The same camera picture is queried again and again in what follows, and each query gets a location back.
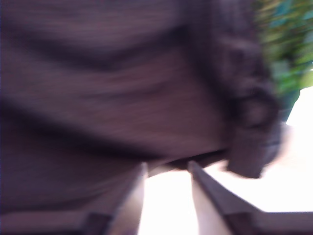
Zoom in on white cloth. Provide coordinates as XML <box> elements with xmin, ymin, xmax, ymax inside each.
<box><xmin>137</xmin><ymin>85</ymin><xmax>313</xmax><ymax>235</ymax></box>

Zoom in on green foliage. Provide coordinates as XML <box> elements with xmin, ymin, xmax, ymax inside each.
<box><xmin>253</xmin><ymin>0</ymin><xmax>313</xmax><ymax>123</ymax></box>

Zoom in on person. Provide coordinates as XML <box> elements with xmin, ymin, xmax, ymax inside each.
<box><xmin>0</xmin><ymin>0</ymin><xmax>286</xmax><ymax>235</ymax></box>

